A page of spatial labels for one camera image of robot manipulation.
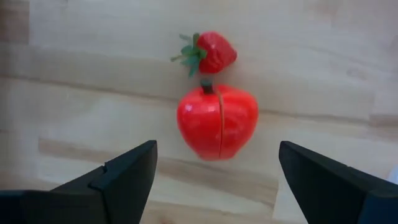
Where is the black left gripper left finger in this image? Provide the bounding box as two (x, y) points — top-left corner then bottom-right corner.
(0, 140), (159, 224)

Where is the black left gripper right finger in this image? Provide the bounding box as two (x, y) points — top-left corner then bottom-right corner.
(279, 141), (398, 224)

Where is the red toy apple with stem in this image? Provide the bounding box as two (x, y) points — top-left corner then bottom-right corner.
(176, 80), (259, 162)

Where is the red toy strawberry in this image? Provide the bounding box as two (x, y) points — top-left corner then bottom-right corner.
(170, 30), (238, 78)

